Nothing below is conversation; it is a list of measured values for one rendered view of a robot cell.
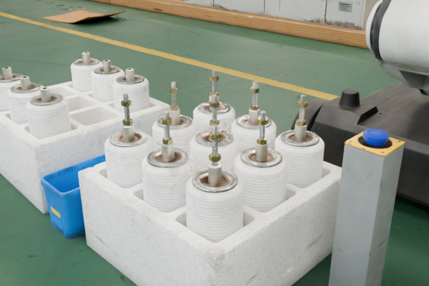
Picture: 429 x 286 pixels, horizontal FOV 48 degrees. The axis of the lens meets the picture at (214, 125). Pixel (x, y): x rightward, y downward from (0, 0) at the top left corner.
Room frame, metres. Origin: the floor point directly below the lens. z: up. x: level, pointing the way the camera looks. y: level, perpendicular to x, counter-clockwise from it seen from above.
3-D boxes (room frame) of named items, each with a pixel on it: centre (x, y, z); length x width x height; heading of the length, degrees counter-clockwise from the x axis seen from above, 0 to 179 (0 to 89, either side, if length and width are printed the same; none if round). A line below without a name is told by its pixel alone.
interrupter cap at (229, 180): (0.69, 0.00, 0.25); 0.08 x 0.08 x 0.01
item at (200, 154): (0.86, 0.00, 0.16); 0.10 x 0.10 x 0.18
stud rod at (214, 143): (0.69, 0.00, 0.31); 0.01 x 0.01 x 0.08
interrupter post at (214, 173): (0.69, 0.00, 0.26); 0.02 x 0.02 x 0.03
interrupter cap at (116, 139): (0.86, 0.17, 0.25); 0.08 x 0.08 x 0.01
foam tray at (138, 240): (0.86, 0.00, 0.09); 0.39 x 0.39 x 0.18; 45
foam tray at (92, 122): (1.25, 0.39, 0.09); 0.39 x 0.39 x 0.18; 43
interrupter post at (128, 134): (0.86, 0.17, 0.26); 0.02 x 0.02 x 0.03
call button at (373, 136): (0.71, -0.26, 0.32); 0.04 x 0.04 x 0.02
